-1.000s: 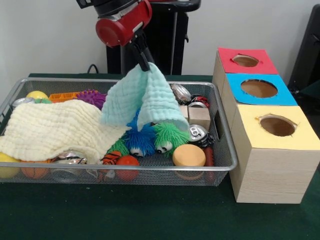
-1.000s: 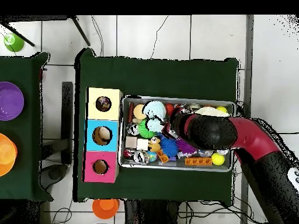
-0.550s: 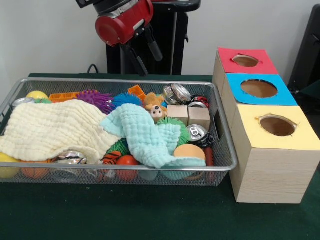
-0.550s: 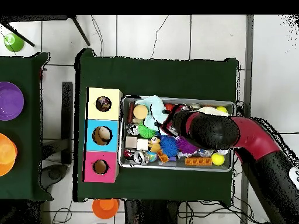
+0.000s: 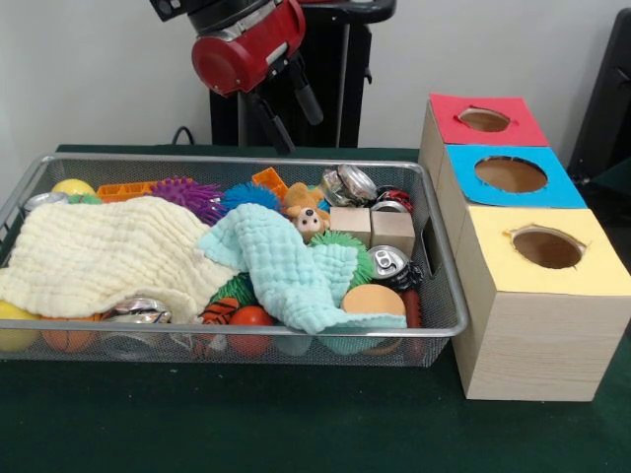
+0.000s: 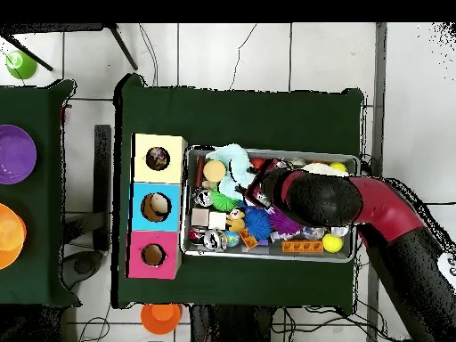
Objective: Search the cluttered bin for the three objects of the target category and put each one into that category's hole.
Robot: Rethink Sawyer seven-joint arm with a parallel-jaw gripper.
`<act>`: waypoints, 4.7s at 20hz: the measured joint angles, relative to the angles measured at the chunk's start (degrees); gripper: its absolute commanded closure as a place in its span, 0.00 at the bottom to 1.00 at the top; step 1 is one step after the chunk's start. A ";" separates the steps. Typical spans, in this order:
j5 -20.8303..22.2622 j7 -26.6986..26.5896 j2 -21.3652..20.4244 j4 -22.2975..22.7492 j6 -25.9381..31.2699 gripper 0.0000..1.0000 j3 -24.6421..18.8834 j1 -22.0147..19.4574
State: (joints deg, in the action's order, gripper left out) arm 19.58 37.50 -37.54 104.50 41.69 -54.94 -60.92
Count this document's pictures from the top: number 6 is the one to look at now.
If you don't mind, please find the light blue waffle cloth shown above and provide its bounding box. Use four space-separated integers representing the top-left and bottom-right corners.
205 142 257 201

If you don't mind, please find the brown plush toy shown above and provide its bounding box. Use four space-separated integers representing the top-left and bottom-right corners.
225 208 248 233

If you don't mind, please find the cream waffle cloth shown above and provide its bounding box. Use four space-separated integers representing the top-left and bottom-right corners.
300 162 350 178

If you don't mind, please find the colourful fabric knot toy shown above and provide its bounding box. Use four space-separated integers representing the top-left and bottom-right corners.
146 146 170 171

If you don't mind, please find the silver mesh bin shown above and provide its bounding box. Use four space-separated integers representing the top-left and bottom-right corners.
180 144 361 264

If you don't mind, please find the wooden box with three holes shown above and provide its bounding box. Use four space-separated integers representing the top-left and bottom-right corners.
126 133 189 281

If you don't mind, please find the green spiky ball with eye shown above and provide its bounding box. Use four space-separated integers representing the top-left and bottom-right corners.
210 188 239 213

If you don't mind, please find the blue spiky ball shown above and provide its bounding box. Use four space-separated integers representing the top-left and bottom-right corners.
243 208 273 240

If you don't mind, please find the orange sponge disc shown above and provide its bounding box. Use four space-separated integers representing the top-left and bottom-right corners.
202 159 228 183

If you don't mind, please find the purple spiky ball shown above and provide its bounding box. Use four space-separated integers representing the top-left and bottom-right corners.
267 209 304 236

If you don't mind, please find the orange plastic grid block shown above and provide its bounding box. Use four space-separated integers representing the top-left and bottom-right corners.
281 240 325 254

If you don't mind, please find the yellow ball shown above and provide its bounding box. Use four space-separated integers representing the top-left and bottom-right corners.
322 232 344 254

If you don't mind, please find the black upright panel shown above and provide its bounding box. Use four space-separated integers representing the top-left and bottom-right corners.
93 124 112 252

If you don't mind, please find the orange cup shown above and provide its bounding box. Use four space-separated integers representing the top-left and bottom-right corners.
140 303 183 336

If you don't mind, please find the black tripod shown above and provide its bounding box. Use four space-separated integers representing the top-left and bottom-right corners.
0 22 139 72

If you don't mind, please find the dark green side tablecloth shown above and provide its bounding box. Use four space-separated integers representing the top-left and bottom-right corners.
0 78 81 308

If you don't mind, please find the purple bowl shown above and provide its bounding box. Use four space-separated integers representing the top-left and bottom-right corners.
0 124 37 185

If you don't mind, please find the orange bowl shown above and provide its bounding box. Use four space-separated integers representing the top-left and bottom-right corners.
0 202 28 271

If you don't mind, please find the green cup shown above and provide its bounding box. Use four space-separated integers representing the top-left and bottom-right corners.
4 49 38 80

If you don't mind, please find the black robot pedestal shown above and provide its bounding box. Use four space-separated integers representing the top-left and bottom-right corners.
188 304 277 342

